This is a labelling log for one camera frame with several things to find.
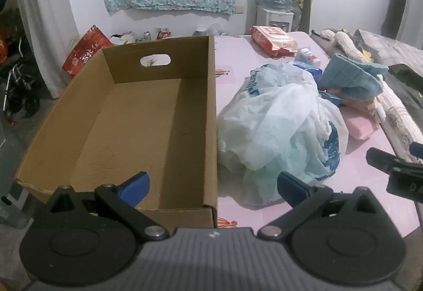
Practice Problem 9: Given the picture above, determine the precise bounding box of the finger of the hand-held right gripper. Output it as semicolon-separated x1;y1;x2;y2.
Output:
366;147;423;176
409;142;423;165

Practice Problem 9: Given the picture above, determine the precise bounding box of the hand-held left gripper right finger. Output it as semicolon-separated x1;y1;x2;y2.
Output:
257;171;385;241

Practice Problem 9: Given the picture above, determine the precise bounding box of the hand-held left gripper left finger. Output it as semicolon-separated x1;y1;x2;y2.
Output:
46;171;170;241

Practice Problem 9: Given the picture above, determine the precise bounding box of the pink towel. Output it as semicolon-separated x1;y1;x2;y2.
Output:
340;106;380;140

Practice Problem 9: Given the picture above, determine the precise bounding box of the peach patterned cloth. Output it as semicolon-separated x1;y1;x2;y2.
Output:
344;96;387;124

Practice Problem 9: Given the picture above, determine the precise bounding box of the brown cardboard box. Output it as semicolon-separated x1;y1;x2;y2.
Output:
14;35;219;229

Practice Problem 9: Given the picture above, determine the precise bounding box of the blue quilted towel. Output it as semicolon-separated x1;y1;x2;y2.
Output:
322;53;390;103

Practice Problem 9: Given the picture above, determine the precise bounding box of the blue wet wipes pack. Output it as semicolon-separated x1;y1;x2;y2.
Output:
291;61;323;80

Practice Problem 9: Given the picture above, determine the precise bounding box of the white grid-print cloth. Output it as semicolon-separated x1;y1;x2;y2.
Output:
373;79;423;159

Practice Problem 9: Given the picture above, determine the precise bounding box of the large white plastic bag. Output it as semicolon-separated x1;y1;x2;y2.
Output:
216;61;350;209

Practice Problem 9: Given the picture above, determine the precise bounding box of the grey blanket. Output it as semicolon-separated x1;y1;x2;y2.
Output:
355;29;423;106

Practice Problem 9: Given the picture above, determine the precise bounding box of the cream knitted cloth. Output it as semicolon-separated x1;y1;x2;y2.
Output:
320;28;369;63

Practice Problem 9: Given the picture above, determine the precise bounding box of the grey box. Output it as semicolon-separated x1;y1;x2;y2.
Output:
0;179;34;229

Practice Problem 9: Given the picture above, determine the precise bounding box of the small white bottle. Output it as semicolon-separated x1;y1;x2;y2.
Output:
295;48;321;68

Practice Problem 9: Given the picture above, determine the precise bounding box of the red printed bag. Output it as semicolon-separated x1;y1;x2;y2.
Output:
62;25;114;75

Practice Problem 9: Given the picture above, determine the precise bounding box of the small white plastic bag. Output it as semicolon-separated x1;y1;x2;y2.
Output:
111;31;136;46

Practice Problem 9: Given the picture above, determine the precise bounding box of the red wet wipes pack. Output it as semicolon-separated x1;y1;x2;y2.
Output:
249;26;298;57

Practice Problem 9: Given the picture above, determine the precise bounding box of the folded wheelchair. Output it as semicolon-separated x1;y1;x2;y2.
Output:
0;36;40;116

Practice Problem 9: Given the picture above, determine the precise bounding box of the white water dispenser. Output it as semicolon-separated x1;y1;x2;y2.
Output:
257;7;294;34

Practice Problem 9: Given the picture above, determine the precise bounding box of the clear plastic bag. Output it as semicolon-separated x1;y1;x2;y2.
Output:
206;21;229;37

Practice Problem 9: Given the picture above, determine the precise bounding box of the patterned brown board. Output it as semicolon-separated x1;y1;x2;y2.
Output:
291;0;316;34

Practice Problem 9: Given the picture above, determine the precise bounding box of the red plastic bag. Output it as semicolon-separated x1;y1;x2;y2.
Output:
0;31;9;63

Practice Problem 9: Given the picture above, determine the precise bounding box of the white curtain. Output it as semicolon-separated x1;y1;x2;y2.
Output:
13;0;80;100

